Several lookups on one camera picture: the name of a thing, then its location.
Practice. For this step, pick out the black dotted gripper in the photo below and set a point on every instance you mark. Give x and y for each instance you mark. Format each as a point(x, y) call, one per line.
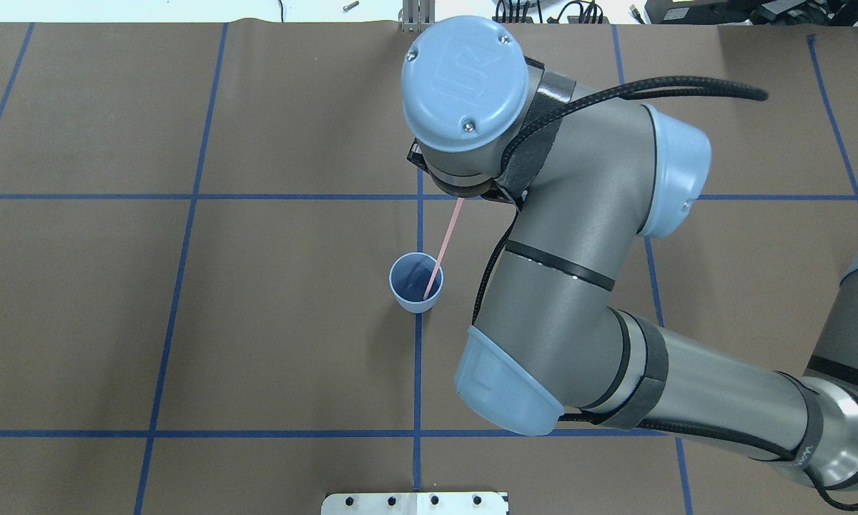
point(462, 191)

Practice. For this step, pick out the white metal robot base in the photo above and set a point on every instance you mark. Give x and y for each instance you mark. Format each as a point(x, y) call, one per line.
point(446, 502)

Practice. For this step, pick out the pink chopstick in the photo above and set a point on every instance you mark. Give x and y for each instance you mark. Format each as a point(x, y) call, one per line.
point(453, 221)

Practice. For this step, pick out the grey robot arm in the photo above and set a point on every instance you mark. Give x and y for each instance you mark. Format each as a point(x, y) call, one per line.
point(587, 172)

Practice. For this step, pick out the light blue plastic cup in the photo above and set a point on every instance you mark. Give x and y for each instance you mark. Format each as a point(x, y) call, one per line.
point(415, 281)

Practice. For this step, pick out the metal bracket at table edge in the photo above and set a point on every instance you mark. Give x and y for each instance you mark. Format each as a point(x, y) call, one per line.
point(416, 16)

